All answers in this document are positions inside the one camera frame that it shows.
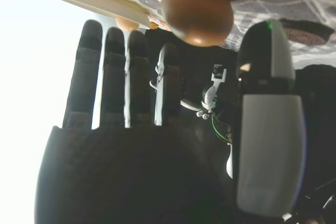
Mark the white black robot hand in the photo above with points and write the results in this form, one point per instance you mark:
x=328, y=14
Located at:
x=131, y=176

